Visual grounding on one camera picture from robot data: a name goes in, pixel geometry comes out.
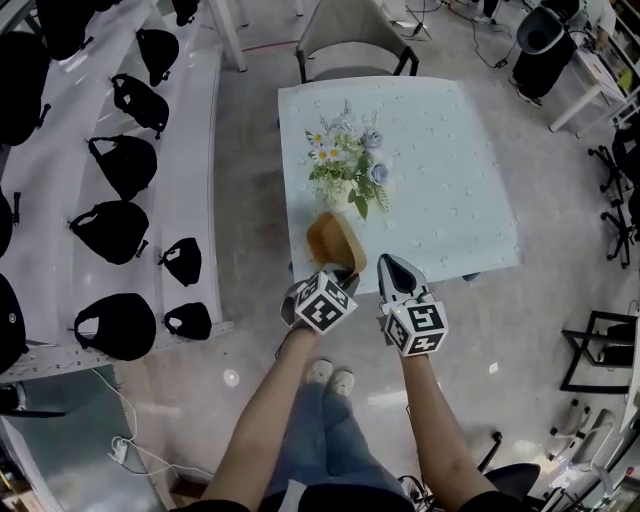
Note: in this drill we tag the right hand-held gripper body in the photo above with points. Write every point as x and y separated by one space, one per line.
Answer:
415 330

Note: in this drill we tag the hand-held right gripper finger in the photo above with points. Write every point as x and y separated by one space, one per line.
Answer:
422 285
384 285

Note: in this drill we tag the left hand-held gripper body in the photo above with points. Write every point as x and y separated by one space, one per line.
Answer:
322 305

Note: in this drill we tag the person's right forearm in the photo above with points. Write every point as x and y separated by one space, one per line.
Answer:
435 425

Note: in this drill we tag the person's left forearm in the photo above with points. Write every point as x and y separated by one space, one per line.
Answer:
260 425

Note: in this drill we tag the blue tablecloth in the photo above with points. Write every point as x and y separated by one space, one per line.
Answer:
471 276

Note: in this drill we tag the person's left white shoe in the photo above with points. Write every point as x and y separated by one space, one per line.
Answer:
319 371

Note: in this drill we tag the person's white shoe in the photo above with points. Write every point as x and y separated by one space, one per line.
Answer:
341 382
319 371

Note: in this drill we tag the white vase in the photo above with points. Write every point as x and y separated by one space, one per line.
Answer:
339 202

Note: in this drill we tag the person's right white shoe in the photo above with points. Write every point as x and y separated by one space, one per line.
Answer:
341 382

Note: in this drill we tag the white topped table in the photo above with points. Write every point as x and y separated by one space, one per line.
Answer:
440 175

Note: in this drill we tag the white blue flower bouquet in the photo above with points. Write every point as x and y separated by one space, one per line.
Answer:
345 155

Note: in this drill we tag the person's blue jeans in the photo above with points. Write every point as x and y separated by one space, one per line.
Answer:
340 440

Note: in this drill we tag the black office chair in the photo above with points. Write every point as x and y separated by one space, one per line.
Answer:
625 230
620 155
515 475

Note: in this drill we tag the white metal shelf rack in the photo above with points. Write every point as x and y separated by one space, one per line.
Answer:
190 165

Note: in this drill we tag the white desk with black legs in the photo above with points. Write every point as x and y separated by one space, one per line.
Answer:
595 389

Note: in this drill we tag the person's black shirt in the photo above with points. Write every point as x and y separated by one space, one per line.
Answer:
500 502

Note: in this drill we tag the white swivel chair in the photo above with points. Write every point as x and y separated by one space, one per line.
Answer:
600 435

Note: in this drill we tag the brown cardboard piece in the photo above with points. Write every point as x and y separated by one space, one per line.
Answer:
187 492

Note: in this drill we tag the grey armchair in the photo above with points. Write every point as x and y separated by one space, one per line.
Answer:
350 30

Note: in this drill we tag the group of black bags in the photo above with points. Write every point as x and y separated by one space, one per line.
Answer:
120 160

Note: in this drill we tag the white power strip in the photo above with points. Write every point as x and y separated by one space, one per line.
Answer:
120 450

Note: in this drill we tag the small white side table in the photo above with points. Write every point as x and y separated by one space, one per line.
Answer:
232 35

